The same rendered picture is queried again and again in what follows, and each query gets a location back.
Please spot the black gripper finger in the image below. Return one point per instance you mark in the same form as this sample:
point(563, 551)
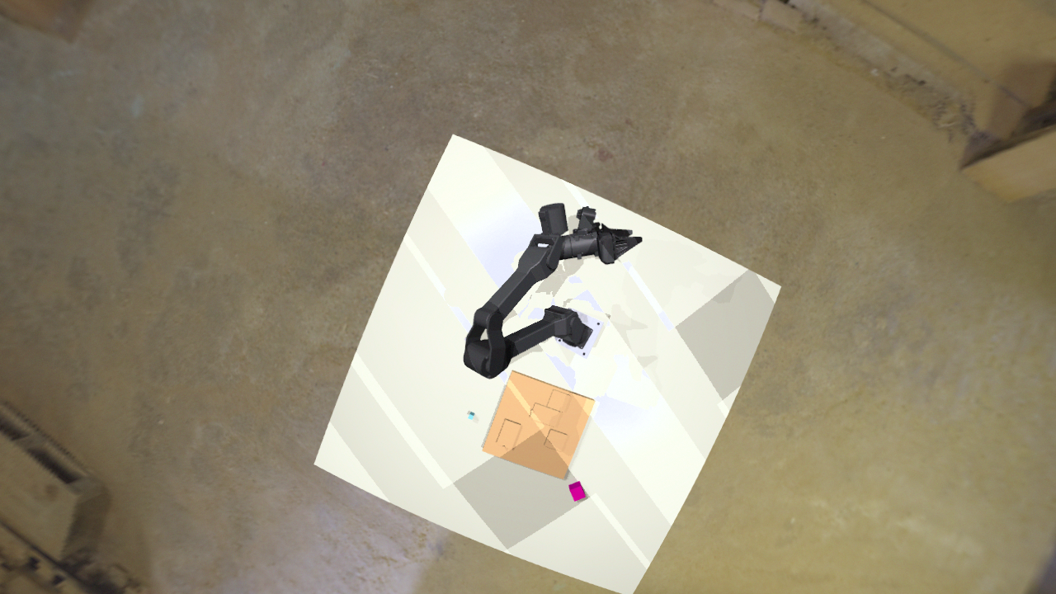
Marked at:
point(623, 244)
point(617, 232)

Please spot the tan puzzle board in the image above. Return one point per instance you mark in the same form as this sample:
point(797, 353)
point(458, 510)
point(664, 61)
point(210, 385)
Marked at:
point(538, 424)

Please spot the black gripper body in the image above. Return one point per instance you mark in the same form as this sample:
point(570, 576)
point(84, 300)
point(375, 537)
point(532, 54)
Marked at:
point(601, 245)

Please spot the magenta cube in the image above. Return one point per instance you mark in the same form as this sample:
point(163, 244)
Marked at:
point(577, 491)

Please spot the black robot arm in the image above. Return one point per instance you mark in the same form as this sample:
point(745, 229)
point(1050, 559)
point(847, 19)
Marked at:
point(490, 357)

